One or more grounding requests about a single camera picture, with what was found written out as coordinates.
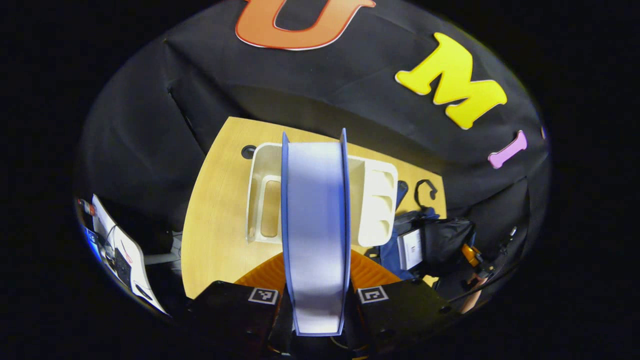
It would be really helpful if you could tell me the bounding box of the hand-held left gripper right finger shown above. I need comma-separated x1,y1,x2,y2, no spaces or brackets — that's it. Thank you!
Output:
345,250,461,358

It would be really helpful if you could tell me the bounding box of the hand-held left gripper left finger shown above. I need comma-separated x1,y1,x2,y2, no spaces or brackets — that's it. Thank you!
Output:
187,252,297,360

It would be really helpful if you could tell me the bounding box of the blue schoolbag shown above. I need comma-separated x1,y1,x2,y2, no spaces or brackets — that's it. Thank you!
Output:
367,179,476,288

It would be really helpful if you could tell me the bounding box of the white plastic bookshelf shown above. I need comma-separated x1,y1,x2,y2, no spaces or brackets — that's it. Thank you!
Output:
246,142,399,248

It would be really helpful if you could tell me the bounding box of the thick blue-edged book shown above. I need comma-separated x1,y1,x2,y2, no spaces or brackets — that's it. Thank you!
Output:
281,128,349,337

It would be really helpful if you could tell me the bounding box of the white printed board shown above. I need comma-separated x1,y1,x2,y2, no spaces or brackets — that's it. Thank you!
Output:
91,194,168,317

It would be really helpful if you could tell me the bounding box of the black backdrop cloth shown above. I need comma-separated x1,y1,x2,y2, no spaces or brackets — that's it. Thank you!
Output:
75,0,553,321

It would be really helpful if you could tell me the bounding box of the white metal frame bar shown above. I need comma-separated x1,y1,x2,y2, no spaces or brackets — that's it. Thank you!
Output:
144,231,183,266

